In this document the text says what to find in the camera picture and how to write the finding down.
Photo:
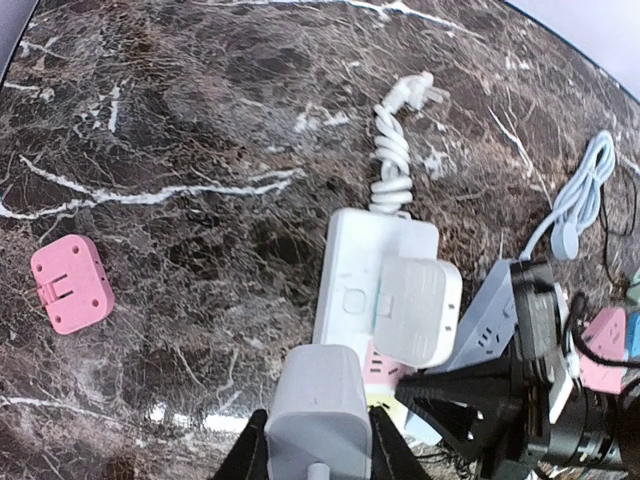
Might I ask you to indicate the bright blue plug adapter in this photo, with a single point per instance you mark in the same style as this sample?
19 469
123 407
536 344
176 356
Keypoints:
633 335

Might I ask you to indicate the pink triangular power socket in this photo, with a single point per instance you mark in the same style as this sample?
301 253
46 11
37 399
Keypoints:
605 335

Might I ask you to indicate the white usb charger with cable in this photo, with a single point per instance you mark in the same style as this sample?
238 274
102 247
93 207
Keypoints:
318 424

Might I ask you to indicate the black charger with cable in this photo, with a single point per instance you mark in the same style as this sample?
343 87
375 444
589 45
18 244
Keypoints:
540 329

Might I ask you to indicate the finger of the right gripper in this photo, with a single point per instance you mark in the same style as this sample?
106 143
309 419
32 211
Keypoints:
470 408

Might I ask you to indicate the pink plug adapter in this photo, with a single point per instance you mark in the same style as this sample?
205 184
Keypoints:
72 283

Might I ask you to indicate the grey blue power strip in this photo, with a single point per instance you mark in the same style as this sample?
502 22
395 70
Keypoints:
489 322

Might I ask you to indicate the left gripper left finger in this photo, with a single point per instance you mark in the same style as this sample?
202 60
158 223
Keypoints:
248 458

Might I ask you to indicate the white multi plug adapter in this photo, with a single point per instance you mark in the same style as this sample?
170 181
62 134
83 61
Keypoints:
417 311

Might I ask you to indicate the white power strip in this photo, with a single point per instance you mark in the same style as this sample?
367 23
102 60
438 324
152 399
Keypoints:
358 241

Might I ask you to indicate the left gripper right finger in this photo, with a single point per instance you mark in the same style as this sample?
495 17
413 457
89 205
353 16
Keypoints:
392 459

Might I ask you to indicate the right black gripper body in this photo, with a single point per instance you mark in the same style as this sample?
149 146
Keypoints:
596 431

